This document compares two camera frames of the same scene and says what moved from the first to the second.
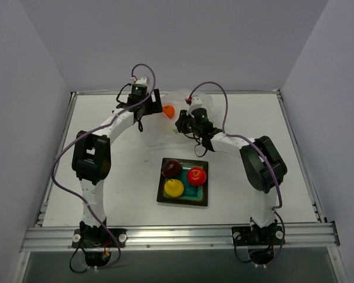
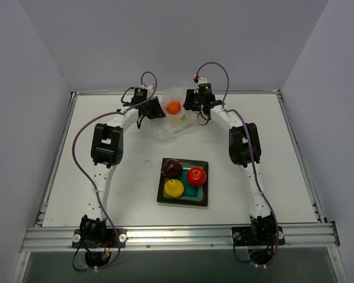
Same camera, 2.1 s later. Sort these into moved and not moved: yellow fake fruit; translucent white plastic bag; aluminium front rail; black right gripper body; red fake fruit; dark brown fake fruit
Moved: translucent white plastic bag; black right gripper body
Not moved: aluminium front rail; dark brown fake fruit; yellow fake fruit; red fake fruit
